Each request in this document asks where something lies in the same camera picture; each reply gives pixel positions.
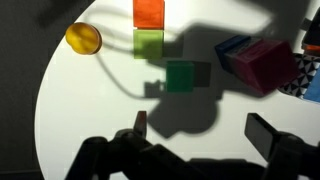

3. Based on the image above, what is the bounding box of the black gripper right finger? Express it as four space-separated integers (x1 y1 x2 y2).
244 113 280 161

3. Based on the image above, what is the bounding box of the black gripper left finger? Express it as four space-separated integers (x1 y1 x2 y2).
133 111 147 137

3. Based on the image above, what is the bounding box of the dark green block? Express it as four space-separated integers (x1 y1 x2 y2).
166 61 211 93

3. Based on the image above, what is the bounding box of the pink block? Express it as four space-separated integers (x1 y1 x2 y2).
226 39 300 94

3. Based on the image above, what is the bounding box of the light green block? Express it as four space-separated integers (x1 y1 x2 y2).
133 29 164 60

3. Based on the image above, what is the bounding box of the blue block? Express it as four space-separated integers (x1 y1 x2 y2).
215 35 251 73

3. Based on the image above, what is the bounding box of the yellow round block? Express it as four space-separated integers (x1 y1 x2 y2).
65 22 102 55

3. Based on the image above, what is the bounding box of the orange block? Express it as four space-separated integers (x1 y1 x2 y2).
133 0 165 29

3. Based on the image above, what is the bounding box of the round white table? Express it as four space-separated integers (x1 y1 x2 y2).
35 0 320 180

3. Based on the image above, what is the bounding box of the black white patterned cube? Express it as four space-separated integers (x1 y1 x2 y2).
278 53 320 99

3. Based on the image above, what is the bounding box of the colorful patterned cube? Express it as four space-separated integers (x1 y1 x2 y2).
302 7 320 103

